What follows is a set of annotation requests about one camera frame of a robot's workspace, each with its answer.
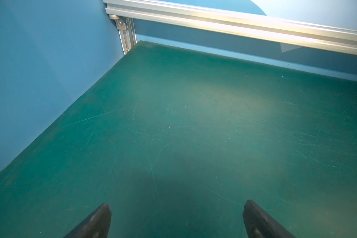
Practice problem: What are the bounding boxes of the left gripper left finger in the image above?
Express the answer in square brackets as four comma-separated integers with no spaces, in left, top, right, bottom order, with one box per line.
[64,203,112,238]

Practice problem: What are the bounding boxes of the left aluminium frame post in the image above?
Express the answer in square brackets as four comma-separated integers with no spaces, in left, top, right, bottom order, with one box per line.
[109,14,137,55]

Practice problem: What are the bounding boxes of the horizontal aluminium frame bar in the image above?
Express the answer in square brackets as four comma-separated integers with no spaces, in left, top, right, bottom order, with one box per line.
[104,1,357,55]

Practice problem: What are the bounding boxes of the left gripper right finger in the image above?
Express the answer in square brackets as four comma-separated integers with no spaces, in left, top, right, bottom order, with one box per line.
[243,199,295,238]

